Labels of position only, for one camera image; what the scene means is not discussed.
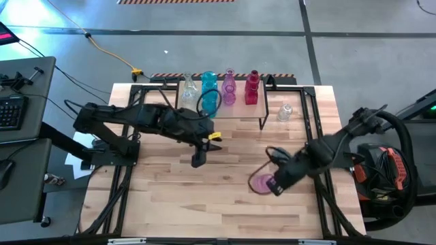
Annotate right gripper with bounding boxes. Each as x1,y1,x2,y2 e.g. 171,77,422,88
266,151,309,197

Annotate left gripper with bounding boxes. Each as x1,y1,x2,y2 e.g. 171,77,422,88
170,110,223,169

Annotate wide pink ribbed vase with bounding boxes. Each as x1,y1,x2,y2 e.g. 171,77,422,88
248,171,276,195

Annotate teal square glass vase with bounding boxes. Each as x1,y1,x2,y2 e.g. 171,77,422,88
200,80,219,100

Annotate clear flask-shaped glass vase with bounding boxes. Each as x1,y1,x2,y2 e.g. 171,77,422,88
181,71,200,95

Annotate pink bulbous vase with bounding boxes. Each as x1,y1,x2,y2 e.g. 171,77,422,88
221,67,237,90

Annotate tall red ribbed vase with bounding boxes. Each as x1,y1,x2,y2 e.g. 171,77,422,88
245,69,261,90

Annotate clear ribbed glass jar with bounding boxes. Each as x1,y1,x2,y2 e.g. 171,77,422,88
276,103,294,123

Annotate orange and black device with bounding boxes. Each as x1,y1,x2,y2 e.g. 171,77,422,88
354,142,415,218

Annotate white paper sheet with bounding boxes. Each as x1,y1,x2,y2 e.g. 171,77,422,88
64,131,103,180

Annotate black desk support beam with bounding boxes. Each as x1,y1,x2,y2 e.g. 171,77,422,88
39,121,95,163

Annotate small dark bottle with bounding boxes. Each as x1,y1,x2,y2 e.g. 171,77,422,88
43,173,66,186

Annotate dark grey side table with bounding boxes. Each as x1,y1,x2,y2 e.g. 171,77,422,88
403,119,436,198

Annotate grey desk with keyboard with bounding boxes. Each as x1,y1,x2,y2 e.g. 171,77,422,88
0,56,57,144

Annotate black box with green lights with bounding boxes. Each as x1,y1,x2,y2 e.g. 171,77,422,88
414,88,436,120

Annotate grey desk with mouse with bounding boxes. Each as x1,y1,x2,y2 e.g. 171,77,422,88
0,137,52,225

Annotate black keyboard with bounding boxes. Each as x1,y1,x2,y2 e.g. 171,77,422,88
0,95,30,132

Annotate black clamp tool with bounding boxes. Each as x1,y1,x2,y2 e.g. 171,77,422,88
0,66,45,92

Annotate black computer mouse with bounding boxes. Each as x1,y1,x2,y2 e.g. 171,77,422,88
0,159,15,191

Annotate monitor with red screen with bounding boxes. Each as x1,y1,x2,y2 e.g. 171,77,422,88
0,20,20,47

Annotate wooden shelf with black frame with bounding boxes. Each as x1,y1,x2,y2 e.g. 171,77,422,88
174,76,270,132

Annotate yellow extension cable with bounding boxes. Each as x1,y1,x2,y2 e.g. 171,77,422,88
46,0,144,82

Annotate black corrugated hose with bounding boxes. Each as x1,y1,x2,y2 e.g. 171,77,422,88
374,109,418,232

